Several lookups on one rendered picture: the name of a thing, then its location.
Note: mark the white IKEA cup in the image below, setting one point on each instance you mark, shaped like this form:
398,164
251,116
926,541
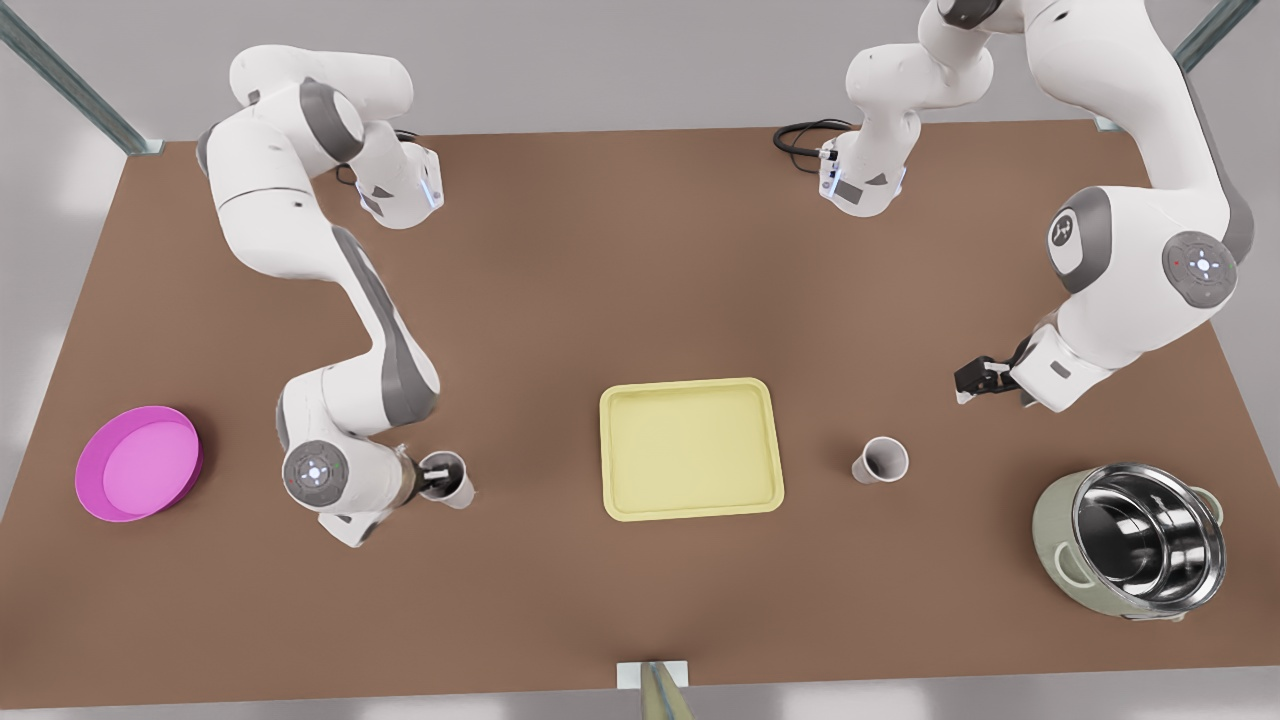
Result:
458,490
884,461

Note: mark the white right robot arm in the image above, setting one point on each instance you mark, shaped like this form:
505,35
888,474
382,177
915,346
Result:
300,220

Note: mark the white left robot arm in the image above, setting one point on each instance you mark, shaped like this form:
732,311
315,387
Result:
1130,290

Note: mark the pale yellow tray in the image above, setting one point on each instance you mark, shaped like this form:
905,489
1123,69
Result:
690,450

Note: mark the green pot with steel interior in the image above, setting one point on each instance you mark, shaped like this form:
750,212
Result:
1140,535

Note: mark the pink bowl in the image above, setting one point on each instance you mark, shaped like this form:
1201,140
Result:
140,465

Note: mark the silver frame post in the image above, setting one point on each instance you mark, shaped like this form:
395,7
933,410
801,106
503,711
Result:
655,690
1200,40
70,85

